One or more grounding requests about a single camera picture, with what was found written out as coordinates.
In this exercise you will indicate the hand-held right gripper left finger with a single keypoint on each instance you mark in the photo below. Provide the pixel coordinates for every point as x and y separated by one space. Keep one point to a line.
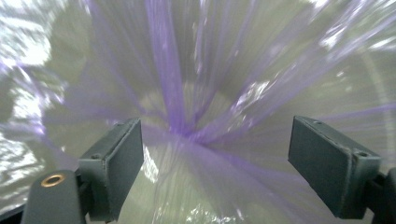
120 168

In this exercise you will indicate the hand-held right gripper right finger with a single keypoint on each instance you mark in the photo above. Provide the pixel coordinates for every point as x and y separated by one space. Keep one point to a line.
323 165

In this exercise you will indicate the purple plastic trash bag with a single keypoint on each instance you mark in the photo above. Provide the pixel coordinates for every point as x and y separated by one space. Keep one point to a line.
168 77

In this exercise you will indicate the green plastic trash bin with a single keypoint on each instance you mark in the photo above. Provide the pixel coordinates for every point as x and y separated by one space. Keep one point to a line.
102 46

